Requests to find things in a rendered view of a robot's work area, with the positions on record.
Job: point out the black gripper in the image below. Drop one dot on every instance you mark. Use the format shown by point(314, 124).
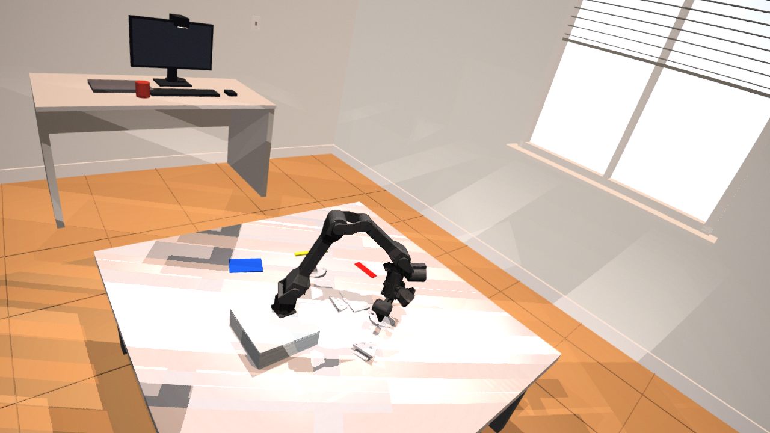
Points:
point(381, 307)

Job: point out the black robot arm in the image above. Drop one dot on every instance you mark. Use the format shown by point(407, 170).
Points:
point(297, 282)

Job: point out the blue flat rectangular plate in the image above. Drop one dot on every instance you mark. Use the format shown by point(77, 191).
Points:
point(245, 265)

